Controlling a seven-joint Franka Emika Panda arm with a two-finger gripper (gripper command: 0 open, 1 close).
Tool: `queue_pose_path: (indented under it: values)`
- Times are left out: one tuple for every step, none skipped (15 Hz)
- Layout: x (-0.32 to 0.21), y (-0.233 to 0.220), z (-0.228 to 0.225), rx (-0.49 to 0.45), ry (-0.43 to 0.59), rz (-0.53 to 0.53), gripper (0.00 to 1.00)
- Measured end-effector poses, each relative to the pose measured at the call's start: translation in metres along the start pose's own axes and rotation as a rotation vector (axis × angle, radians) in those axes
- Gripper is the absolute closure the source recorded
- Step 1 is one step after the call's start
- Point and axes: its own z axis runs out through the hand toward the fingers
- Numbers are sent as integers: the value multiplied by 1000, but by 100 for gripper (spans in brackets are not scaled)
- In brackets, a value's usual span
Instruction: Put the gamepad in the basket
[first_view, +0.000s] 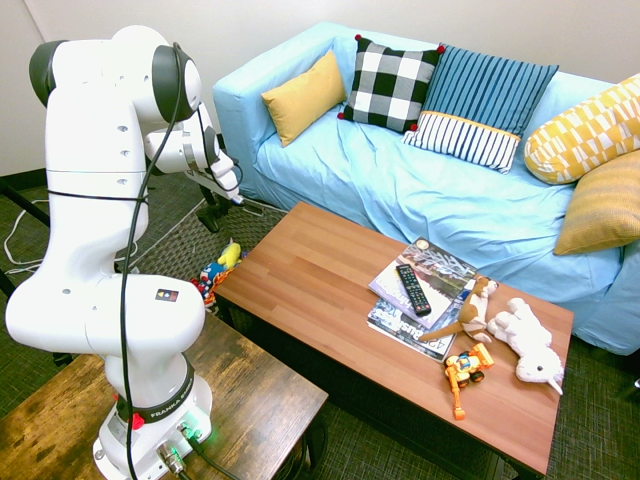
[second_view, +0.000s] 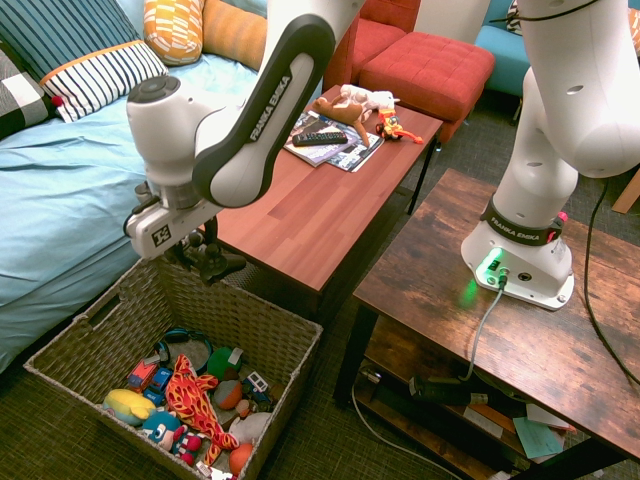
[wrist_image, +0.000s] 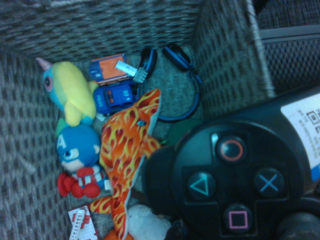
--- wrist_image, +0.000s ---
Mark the Captain America plush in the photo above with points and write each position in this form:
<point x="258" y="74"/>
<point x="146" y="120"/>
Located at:
<point x="77" y="152"/>

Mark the blue black headphones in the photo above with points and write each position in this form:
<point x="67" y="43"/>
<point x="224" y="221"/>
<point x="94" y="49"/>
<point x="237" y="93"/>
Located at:
<point x="177" y="56"/>

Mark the black gamepad with white sticker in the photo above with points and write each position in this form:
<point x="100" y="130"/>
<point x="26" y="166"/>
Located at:
<point x="237" y="175"/>

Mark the yellow blue unicorn plush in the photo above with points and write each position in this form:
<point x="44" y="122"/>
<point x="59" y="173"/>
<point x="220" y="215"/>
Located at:
<point x="72" y="92"/>

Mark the orange flame pattern shark plush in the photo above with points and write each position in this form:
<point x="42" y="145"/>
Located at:
<point x="125" y="145"/>

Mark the orange blue toy truck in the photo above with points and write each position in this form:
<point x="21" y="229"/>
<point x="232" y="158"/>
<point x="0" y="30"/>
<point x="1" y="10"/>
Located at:
<point x="107" y="68"/>

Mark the red white toy fire truck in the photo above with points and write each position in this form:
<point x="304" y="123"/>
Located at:
<point x="81" y="223"/>

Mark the grey wicker basket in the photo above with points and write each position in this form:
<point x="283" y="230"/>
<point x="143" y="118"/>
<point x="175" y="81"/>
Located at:
<point x="125" y="25"/>

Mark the small white plastic piece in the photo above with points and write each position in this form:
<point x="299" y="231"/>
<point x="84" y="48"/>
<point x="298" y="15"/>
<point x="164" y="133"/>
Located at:
<point x="126" y="68"/>

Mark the blue toy police car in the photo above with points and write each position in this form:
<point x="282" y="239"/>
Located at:
<point x="116" y="96"/>

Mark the small white plush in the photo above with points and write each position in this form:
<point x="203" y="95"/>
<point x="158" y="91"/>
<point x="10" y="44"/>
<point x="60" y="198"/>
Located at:
<point x="147" y="222"/>

